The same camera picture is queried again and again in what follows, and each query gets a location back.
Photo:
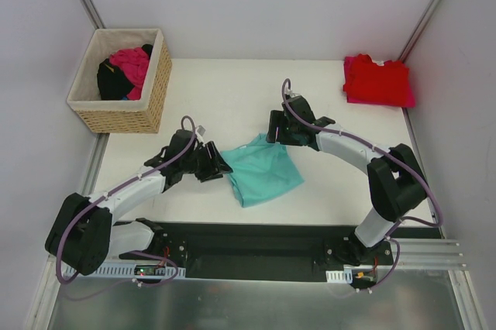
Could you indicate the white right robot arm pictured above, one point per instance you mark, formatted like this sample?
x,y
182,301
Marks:
x,y
394,176

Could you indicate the left white cable duct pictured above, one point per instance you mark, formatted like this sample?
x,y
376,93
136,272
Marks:
x,y
133,270

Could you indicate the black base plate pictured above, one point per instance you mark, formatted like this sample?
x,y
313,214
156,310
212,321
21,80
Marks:
x,y
292,253

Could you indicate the right white cable duct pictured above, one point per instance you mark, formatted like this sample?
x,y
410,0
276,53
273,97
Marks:
x,y
339,276

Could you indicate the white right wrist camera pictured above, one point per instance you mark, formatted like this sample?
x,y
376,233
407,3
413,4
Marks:
x,y
293,96

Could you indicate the teal t shirt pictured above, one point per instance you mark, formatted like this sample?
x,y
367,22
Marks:
x,y
261,171

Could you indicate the wicker basket with liner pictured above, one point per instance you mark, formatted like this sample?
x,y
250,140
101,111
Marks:
x,y
138,116

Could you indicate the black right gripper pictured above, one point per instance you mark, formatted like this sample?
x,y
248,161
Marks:
x,y
284,131

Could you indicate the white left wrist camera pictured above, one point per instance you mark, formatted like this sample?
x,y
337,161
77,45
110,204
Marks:
x,y
200,131

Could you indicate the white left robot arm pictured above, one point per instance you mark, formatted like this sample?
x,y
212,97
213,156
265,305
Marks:
x,y
87,231

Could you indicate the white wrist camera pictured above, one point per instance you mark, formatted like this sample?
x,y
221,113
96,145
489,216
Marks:
x,y
293,96
200,131

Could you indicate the magenta t shirt in basket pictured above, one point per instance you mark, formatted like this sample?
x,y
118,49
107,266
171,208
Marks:
x,y
134,64

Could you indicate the white cable duct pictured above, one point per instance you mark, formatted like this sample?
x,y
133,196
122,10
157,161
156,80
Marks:
x,y
339,276
133,270

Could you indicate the right aluminium frame post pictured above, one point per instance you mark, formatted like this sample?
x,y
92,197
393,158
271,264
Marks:
x,y
420,27

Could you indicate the red t shirt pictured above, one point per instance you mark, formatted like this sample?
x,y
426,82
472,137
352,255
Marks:
x,y
377,82

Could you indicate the black t shirt in basket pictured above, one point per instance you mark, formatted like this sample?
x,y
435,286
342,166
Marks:
x,y
112,83

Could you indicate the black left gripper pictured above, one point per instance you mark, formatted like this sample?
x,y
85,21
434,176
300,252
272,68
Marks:
x,y
211,160

